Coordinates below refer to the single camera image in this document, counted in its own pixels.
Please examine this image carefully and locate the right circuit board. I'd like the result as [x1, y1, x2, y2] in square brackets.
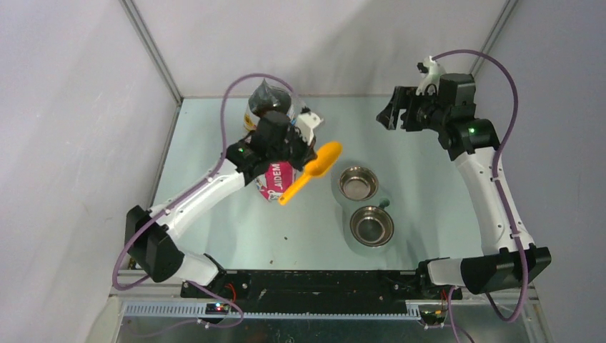
[419, 309, 448, 327]

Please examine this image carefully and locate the steel bowl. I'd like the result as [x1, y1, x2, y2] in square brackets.
[337, 166, 379, 202]
[349, 206, 394, 248]

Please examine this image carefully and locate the far steel bowl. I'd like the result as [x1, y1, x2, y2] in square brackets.
[337, 166, 379, 202]

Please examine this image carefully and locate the colourful pet food bag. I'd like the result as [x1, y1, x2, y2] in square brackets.
[243, 79, 302, 202]

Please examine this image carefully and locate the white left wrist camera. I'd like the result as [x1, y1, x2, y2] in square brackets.
[294, 107, 324, 146]

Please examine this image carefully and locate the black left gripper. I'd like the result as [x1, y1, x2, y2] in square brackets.
[268, 124, 317, 172]

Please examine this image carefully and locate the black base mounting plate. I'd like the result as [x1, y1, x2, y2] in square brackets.
[209, 269, 450, 315]

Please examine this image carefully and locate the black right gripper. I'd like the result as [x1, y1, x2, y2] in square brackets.
[377, 85, 449, 132]

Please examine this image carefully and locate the left circuit board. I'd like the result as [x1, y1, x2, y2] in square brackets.
[204, 302, 231, 315]

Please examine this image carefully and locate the small green object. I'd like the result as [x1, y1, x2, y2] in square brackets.
[378, 199, 390, 209]

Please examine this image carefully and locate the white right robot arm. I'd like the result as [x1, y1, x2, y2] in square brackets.
[376, 74, 552, 299]

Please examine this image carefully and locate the aluminium frame rail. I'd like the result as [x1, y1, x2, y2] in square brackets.
[109, 269, 541, 319]

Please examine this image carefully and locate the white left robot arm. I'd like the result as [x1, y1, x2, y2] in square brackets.
[125, 111, 324, 298]

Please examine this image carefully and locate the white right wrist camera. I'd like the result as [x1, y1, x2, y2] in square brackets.
[415, 56, 446, 96]

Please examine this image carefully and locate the circuit board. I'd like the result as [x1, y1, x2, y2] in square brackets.
[419, 309, 448, 327]
[204, 302, 231, 315]

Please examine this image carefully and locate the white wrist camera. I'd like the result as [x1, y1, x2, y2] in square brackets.
[415, 56, 446, 96]
[294, 107, 324, 146]

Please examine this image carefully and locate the near steel bowl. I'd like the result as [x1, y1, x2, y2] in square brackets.
[349, 206, 394, 248]

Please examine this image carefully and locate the yellow plastic scoop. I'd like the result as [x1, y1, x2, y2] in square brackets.
[278, 141, 343, 206]

